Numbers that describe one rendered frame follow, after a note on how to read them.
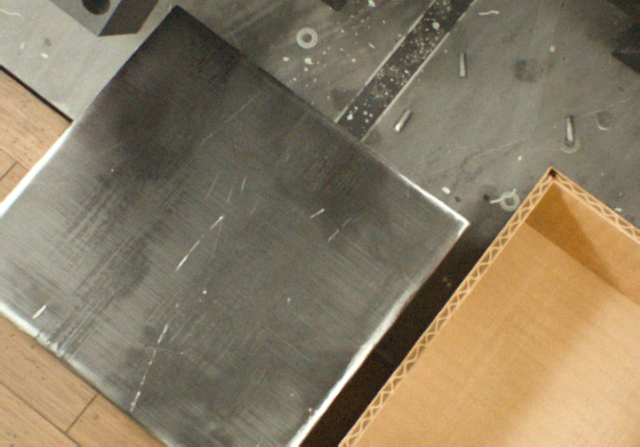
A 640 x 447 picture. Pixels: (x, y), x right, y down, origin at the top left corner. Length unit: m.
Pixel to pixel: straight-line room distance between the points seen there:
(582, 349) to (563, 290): 0.03
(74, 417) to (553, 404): 0.21
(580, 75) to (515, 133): 0.04
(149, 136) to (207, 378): 0.11
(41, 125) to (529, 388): 0.25
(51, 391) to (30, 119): 0.13
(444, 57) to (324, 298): 0.14
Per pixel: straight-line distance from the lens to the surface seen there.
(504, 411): 0.61
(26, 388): 0.61
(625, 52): 0.66
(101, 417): 0.60
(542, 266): 0.62
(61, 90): 0.64
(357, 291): 0.59
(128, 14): 0.42
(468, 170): 0.63
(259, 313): 0.59
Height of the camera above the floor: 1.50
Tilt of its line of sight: 75 degrees down
